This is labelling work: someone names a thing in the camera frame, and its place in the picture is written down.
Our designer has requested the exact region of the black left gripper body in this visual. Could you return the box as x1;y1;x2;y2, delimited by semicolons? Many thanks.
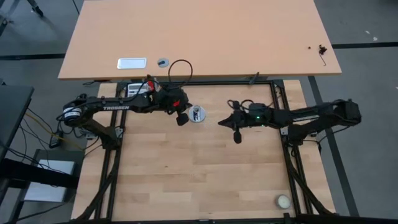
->
152;88;192;114

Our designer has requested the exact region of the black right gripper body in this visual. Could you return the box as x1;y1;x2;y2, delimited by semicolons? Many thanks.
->
236;103;272;129

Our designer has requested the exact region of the metal lamp socket base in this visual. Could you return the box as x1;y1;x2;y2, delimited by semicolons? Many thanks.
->
188;105;207;124

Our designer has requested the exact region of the grey desk calculator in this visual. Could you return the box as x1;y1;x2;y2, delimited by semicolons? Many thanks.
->
127;82;149;96

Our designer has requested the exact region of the black desk clamp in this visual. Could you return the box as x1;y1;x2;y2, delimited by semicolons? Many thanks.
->
248;72;261;86

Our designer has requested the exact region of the silver rectangular desk plate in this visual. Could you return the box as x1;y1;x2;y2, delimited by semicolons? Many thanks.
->
116;57;147;70

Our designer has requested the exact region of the beige wooden desk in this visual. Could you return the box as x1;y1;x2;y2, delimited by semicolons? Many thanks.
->
58;0;343;82

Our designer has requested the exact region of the small white ball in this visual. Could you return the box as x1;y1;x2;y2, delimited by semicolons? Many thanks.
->
275;194;292;210

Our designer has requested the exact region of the black power adapter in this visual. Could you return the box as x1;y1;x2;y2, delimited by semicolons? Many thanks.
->
49;130;64;149

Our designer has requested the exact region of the white box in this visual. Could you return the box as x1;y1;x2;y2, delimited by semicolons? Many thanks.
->
24;159;76;203

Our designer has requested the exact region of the black stand beam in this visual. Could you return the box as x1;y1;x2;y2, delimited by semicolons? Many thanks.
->
0;157;79;189

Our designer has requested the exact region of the dark side table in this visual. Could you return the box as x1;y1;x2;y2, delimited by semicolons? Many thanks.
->
0;83;35;162

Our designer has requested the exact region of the black chair leg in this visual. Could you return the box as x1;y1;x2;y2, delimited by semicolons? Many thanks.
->
25;0;45;18

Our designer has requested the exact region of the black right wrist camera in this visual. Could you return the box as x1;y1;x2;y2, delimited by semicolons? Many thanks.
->
233;128;244;145

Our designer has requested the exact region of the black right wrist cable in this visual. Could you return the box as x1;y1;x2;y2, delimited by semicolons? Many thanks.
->
227;98;255;112

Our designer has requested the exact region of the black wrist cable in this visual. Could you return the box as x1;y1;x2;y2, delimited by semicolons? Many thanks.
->
167;58;194;91
227;98;255;112

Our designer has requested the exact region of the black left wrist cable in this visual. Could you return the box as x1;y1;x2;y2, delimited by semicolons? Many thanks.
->
167;58;194;91

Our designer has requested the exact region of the black aluminium frame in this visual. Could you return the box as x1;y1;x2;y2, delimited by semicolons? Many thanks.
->
76;79;338;224

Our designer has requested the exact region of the yellow cable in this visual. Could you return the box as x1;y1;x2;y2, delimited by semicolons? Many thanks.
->
24;111;84;151

